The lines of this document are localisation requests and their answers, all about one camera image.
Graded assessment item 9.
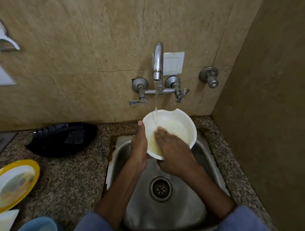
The white switch plate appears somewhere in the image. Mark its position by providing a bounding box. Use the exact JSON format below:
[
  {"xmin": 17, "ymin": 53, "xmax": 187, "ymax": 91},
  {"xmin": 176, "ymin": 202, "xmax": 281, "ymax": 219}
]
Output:
[{"xmin": 152, "ymin": 52, "xmax": 185, "ymax": 76}]

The person's right hand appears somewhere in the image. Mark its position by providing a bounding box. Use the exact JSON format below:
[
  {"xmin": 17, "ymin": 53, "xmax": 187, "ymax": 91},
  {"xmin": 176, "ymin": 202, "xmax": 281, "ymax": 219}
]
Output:
[{"xmin": 154, "ymin": 126, "xmax": 200, "ymax": 180}]

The blue cup with handles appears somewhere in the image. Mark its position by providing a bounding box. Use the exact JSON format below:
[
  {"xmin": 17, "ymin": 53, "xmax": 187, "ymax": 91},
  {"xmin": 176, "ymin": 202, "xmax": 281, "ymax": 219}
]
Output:
[{"xmin": 18, "ymin": 216, "xmax": 59, "ymax": 231}]

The black ribbed plastic tray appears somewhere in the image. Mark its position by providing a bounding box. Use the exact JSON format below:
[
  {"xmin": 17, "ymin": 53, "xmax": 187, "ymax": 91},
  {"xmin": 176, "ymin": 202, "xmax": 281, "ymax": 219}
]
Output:
[{"xmin": 24, "ymin": 122, "xmax": 98, "ymax": 158}]

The white wall socket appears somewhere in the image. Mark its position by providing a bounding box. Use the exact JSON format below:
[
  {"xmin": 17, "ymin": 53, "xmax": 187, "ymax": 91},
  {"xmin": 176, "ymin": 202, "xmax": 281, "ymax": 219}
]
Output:
[{"xmin": 0, "ymin": 65, "xmax": 17, "ymax": 86}]

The dark scouring pad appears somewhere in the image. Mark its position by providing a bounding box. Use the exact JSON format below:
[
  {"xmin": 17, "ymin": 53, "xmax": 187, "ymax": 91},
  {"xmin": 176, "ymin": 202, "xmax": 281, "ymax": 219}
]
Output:
[{"xmin": 63, "ymin": 129, "xmax": 86, "ymax": 145}]

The grey flat tray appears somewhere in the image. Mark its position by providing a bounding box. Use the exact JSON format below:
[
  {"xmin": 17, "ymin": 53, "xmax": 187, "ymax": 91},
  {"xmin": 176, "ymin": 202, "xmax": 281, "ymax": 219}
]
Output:
[{"xmin": 0, "ymin": 132, "xmax": 17, "ymax": 154}]

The person's left blue sleeve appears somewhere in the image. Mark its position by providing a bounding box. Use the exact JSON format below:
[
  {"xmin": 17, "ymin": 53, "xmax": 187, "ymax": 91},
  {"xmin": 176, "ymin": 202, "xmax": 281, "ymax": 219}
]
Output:
[{"xmin": 74, "ymin": 212, "xmax": 119, "ymax": 231}]

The metal wall valve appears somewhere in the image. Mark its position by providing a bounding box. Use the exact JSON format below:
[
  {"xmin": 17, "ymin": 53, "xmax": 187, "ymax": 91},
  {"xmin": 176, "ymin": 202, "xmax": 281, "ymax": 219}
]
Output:
[{"xmin": 199, "ymin": 66, "xmax": 220, "ymax": 89}]

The yellow rimmed picture bowl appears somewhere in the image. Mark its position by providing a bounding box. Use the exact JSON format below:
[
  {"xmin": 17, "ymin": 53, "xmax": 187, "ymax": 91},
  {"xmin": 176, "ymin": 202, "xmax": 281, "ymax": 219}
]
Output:
[{"xmin": 0, "ymin": 159, "xmax": 40, "ymax": 214}]

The white rectangular plate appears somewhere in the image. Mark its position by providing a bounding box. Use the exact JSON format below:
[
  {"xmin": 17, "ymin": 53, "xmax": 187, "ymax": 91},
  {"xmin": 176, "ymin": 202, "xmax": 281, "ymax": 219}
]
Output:
[{"xmin": 0, "ymin": 209, "xmax": 20, "ymax": 231}]

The person's right forearm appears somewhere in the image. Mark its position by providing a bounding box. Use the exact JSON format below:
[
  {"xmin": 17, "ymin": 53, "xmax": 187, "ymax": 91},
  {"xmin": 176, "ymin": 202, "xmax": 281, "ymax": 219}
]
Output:
[{"xmin": 183, "ymin": 166, "xmax": 238, "ymax": 221}]

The white bowl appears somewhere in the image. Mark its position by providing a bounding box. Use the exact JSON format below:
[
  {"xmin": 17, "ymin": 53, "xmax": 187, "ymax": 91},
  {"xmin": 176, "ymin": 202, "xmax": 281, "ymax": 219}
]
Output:
[{"xmin": 142, "ymin": 108, "xmax": 198, "ymax": 161}]

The steel sink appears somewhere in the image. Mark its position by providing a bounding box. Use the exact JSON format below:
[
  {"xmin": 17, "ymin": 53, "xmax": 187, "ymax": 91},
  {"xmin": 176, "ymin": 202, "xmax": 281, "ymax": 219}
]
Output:
[{"xmin": 105, "ymin": 134, "xmax": 231, "ymax": 231}]

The person's left forearm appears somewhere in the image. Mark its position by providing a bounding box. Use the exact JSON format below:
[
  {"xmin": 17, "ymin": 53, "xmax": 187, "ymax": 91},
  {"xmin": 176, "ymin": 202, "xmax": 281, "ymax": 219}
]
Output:
[{"xmin": 94, "ymin": 162, "xmax": 148, "ymax": 230}]

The white grater peeler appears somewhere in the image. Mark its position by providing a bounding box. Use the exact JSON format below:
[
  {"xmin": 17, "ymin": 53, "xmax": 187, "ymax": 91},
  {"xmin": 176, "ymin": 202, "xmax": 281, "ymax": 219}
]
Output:
[{"xmin": 0, "ymin": 20, "xmax": 21, "ymax": 52}]

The metal wall faucet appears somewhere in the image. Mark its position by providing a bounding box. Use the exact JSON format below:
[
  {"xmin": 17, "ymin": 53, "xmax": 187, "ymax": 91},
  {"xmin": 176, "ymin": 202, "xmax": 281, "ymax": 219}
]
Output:
[{"xmin": 128, "ymin": 41, "xmax": 190, "ymax": 106}]

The person's left hand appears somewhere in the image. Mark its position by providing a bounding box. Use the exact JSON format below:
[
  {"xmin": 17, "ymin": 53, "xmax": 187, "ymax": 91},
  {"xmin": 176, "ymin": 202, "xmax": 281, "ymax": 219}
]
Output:
[{"xmin": 130, "ymin": 120, "xmax": 153, "ymax": 171}]

